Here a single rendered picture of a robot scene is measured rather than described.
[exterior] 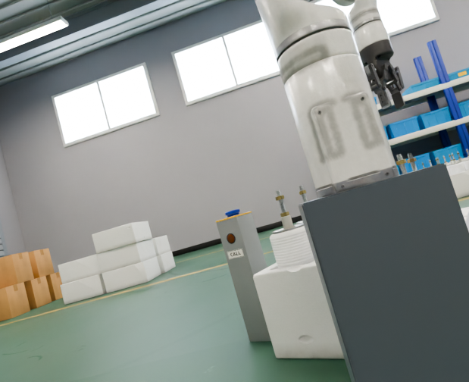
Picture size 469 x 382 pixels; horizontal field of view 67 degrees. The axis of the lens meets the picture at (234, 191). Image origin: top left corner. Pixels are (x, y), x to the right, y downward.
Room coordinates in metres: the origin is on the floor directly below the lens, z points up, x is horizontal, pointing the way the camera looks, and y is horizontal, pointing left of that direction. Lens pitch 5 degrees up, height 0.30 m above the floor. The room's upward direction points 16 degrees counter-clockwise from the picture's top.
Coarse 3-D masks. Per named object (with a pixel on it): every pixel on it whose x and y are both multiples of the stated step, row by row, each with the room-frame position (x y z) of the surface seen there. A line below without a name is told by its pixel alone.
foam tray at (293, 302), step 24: (312, 264) 0.70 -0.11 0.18; (264, 288) 0.76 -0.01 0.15; (288, 288) 0.72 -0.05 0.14; (312, 288) 0.69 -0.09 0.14; (264, 312) 0.77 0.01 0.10; (288, 312) 0.73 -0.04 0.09; (312, 312) 0.70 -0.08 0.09; (288, 336) 0.74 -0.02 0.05; (312, 336) 0.71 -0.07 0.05; (336, 336) 0.68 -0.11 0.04
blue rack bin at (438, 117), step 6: (444, 108) 4.84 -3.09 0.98; (426, 114) 4.87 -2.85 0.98; (432, 114) 4.87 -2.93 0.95; (438, 114) 4.86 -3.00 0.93; (444, 114) 4.85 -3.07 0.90; (420, 120) 4.96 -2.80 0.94; (426, 120) 4.88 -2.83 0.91; (432, 120) 4.87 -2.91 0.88; (438, 120) 4.86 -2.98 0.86; (444, 120) 4.86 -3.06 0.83; (450, 120) 4.85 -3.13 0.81; (420, 126) 5.03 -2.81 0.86; (426, 126) 4.89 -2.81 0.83; (432, 126) 4.88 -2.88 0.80
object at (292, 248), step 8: (288, 232) 0.75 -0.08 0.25; (296, 232) 0.74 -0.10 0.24; (304, 232) 0.75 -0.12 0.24; (272, 240) 0.77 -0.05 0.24; (280, 240) 0.75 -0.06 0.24; (288, 240) 0.74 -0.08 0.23; (296, 240) 0.74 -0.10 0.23; (304, 240) 0.74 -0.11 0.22; (280, 248) 0.75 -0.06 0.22; (288, 248) 0.74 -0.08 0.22; (296, 248) 0.74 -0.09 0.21; (304, 248) 0.74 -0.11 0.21; (280, 256) 0.76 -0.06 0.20; (288, 256) 0.75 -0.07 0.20; (296, 256) 0.74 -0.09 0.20; (304, 256) 0.74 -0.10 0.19; (312, 256) 0.75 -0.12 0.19; (280, 264) 0.77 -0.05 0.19; (288, 264) 0.75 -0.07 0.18; (296, 264) 0.74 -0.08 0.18; (304, 264) 0.74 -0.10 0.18
